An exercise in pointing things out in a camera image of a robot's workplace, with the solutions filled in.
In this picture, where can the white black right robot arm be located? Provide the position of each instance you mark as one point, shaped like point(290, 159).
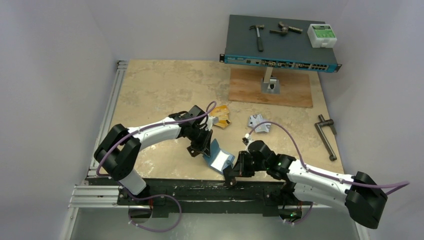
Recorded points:
point(358, 195)

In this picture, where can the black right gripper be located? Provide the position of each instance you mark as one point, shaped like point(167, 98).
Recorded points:
point(240, 165)

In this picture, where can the aluminium frame rail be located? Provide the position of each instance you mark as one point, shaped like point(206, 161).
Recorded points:
point(146, 91)

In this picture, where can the blue network switch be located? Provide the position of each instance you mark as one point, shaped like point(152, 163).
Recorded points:
point(292, 51)

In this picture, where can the grey metal crank handle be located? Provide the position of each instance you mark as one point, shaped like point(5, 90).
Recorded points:
point(319, 127)

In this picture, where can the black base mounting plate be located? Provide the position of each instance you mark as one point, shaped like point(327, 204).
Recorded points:
point(166, 196)

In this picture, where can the small grey hammer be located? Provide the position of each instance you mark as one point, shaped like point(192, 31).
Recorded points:
point(259, 41)

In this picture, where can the metal stand post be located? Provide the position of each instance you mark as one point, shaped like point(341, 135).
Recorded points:
point(269, 83)

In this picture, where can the white green electrical box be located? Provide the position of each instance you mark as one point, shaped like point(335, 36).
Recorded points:
point(321, 36)

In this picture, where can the blue leather card holder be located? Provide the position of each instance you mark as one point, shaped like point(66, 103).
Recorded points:
point(219, 159)

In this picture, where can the dark metal clamp tool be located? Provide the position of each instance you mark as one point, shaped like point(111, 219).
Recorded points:
point(284, 29)

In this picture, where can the plywood board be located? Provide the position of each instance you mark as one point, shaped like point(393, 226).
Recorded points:
point(295, 88)

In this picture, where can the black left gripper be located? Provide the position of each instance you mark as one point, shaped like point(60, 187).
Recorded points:
point(204, 144)

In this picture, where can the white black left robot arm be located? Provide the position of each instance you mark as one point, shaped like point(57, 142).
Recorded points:
point(118, 151)

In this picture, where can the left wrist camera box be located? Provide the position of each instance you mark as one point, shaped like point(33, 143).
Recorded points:
point(209, 123)

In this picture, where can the orange credit card stack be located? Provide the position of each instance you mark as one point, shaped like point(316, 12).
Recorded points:
point(221, 116)

